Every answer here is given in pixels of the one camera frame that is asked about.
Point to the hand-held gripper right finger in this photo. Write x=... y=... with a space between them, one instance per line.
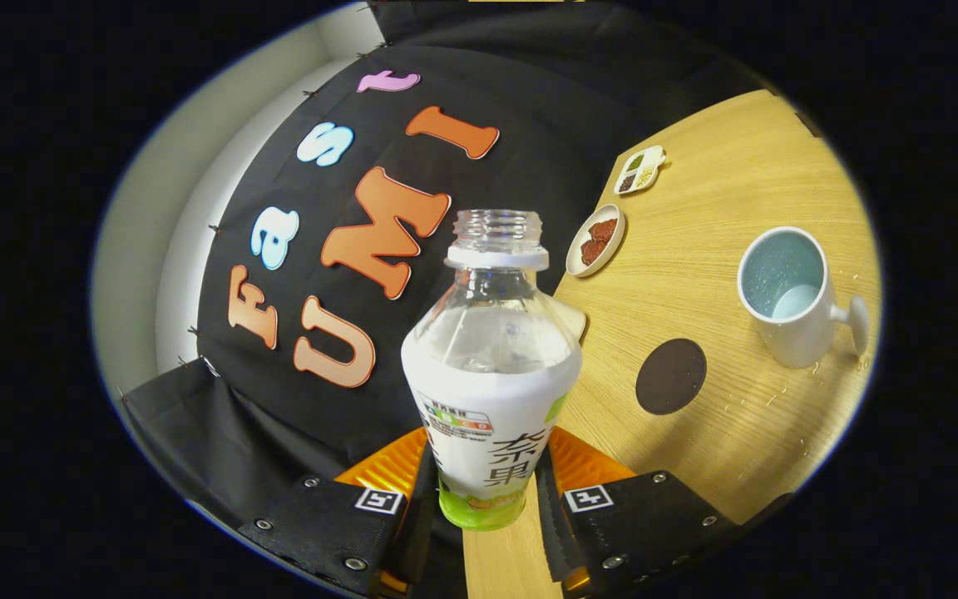
x=550 y=532

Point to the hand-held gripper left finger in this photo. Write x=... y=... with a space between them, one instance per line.
x=422 y=532

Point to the clear juice bottle white label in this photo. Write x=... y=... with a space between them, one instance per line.
x=487 y=399

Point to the dark brown round coaster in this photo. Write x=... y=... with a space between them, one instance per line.
x=670 y=377

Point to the white cup blue inside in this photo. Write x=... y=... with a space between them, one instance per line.
x=795 y=341

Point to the wooden table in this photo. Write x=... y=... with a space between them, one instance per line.
x=737 y=433

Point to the cream white toaster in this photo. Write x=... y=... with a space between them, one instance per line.
x=570 y=320

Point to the white round plate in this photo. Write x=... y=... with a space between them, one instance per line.
x=576 y=259

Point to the brown meat piece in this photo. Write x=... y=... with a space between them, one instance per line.
x=594 y=251
x=604 y=230

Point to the white divided dish with beans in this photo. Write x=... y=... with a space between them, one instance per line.
x=639 y=170

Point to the black backdrop cloth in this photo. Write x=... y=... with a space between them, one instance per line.
x=545 y=100

